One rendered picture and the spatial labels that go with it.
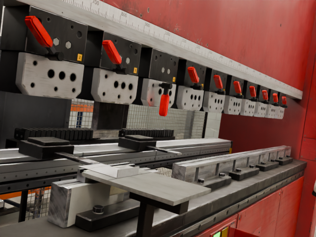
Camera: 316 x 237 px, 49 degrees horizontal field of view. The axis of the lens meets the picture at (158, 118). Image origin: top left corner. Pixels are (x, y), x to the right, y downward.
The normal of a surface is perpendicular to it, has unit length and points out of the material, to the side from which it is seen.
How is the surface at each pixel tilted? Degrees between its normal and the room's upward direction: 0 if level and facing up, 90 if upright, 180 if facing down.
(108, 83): 90
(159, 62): 90
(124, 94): 90
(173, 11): 90
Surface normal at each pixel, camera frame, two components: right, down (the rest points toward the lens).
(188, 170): 0.83, 0.14
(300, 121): -0.55, -0.03
